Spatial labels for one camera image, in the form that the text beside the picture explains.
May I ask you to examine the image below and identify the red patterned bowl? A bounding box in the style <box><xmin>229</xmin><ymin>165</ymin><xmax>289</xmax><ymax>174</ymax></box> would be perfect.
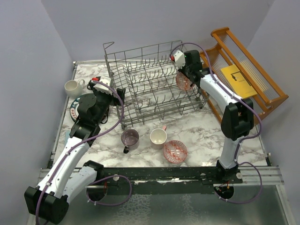
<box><xmin>163</xmin><ymin>140</ymin><xmax>188</xmax><ymax>164</ymax></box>
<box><xmin>176</xmin><ymin>72</ymin><xmax>194</xmax><ymax>91</ymax></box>

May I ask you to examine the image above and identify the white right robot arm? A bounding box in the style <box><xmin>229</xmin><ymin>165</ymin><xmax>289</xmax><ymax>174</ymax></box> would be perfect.
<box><xmin>173</xmin><ymin>50</ymin><xmax>254</xmax><ymax>183</ymax></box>

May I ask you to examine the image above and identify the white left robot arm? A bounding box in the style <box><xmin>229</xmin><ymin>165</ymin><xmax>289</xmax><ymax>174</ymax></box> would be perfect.
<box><xmin>24</xmin><ymin>89</ymin><xmax>126</xmax><ymax>225</ymax></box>

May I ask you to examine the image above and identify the wooden dish drying rack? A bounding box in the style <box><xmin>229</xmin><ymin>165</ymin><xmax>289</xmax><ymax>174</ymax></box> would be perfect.
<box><xmin>200</xmin><ymin>27</ymin><xmax>288</xmax><ymax>120</ymax></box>

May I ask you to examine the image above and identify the dark green mug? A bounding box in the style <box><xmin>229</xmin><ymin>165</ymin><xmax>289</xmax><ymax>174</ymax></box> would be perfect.
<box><xmin>86</xmin><ymin>81</ymin><xmax>94</xmax><ymax>90</ymax></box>

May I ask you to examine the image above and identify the round plate dark lettered rim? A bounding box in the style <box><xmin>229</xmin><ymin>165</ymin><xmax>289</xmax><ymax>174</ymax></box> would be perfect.
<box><xmin>69</xmin><ymin>97</ymin><xmax>80</xmax><ymax>122</ymax></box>

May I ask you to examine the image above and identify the cream mug at left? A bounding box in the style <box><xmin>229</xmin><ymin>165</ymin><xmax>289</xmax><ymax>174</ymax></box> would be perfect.
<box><xmin>64</xmin><ymin>79</ymin><xmax>85</xmax><ymax>99</ymax></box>

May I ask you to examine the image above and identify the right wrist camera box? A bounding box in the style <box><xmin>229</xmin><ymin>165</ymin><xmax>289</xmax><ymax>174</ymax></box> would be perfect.
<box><xmin>170</xmin><ymin>50</ymin><xmax>186</xmax><ymax>68</ymax></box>

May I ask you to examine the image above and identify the grey wire dish rack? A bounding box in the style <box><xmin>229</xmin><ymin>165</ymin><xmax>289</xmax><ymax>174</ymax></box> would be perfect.
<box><xmin>103</xmin><ymin>40</ymin><xmax>208</xmax><ymax>130</ymax></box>

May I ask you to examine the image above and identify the purple mug black handle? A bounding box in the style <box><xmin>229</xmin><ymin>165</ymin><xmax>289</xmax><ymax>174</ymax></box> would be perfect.
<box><xmin>121</xmin><ymin>129</ymin><xmax>139</xmax><ymax>154</ymax></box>

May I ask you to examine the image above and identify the cream mug pink handle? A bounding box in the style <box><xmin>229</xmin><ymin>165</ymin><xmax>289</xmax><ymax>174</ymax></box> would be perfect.
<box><xmin>150</xmin><ymin>126</ymin><xmax>167</xmax><ymax>150</ymax></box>

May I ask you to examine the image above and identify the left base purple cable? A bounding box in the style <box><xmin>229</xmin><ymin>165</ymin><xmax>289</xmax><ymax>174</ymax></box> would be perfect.
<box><xmin>85</xmin><ymin>174</ymin><xmax>133</xmax><ymax>207</ymax></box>

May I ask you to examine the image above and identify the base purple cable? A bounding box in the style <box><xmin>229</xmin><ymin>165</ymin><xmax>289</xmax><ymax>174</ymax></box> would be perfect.
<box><xmin>214</xmin><ymin>161</ymin><xmax>263</xmax><ymax>204</ymax></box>
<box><xmin>85</xmin><ymin>174</ymin><xmax>133</xmax><ymax>207</ymax></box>

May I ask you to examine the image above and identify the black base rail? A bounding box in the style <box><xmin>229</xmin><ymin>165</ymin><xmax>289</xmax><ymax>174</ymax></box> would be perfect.
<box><xmin>87</xmin><ymin>165</ymin><xmax>242</xmax><ymax>196</ymax></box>

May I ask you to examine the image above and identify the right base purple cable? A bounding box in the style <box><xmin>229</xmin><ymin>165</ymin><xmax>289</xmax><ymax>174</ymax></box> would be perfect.
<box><xmin>214</xmin><ymin>161</ymin><xmax>263</xmax><ymax>204</ymax></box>

